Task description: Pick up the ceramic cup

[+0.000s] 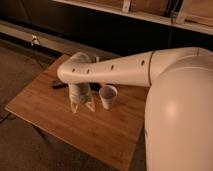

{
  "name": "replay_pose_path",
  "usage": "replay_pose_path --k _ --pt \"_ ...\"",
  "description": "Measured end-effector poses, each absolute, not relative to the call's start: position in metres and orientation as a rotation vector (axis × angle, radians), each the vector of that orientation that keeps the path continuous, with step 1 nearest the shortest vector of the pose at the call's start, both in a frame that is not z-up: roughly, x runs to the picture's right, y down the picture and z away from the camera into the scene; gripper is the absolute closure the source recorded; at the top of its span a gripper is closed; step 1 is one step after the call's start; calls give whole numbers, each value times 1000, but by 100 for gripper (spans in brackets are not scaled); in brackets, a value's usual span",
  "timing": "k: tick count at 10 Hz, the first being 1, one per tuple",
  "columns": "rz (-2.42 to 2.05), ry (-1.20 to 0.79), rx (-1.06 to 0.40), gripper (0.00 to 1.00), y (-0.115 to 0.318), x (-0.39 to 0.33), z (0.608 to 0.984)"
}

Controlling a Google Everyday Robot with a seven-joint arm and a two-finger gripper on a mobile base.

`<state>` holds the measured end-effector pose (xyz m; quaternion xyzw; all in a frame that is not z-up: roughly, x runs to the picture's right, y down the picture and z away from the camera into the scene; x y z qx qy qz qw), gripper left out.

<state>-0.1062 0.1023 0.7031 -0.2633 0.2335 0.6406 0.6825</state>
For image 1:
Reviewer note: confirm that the dark round object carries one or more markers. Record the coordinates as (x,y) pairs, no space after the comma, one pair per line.
(95,86)

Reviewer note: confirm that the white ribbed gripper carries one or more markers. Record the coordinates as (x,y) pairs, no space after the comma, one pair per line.
(80,93)

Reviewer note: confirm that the black remote control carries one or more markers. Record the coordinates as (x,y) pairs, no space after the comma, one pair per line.
(58,85)

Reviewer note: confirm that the white ceramic cup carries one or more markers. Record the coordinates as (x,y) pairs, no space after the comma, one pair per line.
(108,94)

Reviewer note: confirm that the wooden table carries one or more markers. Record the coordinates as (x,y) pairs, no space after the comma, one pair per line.
(110,136)

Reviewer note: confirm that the white wall shelf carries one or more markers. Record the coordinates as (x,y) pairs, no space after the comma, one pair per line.
(193,15)

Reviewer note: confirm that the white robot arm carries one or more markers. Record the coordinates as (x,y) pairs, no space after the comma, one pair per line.
(179,105)

